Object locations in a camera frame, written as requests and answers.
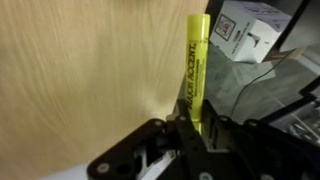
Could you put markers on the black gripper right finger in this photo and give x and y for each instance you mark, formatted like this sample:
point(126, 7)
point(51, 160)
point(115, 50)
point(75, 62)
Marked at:
point(253, 153)

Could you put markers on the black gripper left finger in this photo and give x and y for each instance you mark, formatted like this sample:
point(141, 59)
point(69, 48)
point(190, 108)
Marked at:
point(150, 156)

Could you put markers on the yellow highlighter marker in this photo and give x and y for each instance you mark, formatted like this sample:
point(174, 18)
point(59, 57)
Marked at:
point(197, 66)

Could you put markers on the white cardboard box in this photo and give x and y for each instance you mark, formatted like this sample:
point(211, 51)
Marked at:
point(248, 30)

